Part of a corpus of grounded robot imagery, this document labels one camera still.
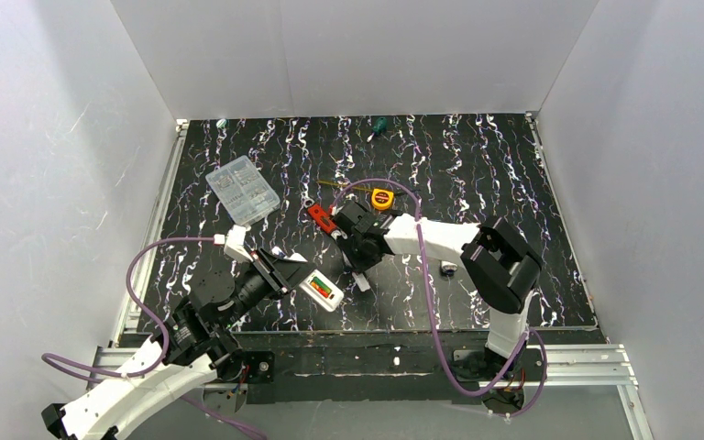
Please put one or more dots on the green handled screwdriver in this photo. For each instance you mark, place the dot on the green handled screwdriver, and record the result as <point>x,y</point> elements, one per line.
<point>378,128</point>

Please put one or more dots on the clear plastic screw box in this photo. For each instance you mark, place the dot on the clear plastic screw box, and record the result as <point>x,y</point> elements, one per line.
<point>243,191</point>

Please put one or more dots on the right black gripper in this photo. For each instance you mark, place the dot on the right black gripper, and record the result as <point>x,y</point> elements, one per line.
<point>345,226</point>

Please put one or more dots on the yellow tape measure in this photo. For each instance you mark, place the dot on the yellow tape measure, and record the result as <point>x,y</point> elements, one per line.
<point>382,199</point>

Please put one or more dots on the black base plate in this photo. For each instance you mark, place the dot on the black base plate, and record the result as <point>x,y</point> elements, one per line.
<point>369,366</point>

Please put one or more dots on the white battery cover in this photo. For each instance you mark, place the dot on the white battery cover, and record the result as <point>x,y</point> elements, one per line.
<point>361,281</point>

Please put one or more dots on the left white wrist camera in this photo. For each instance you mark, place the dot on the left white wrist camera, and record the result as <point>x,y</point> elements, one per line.
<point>233,243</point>

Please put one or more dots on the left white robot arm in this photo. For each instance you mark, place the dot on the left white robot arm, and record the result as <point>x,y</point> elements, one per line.
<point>191,348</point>

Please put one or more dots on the red handled adjustable wrench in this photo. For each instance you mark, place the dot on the red handled adjustable wrench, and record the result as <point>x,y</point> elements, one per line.
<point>320,216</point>

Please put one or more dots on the white remote control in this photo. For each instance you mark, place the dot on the white remote control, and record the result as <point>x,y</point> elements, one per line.
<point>319,288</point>

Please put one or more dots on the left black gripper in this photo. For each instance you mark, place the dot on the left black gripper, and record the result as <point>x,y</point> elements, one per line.
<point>273,269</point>

